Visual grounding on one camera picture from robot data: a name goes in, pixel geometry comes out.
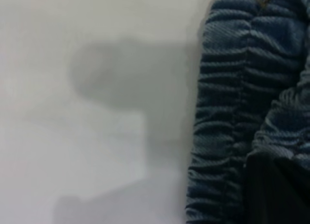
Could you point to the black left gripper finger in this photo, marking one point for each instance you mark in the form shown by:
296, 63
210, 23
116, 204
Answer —
276, 197

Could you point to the blue denim shorts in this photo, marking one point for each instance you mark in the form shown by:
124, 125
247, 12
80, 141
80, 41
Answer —
230, 88

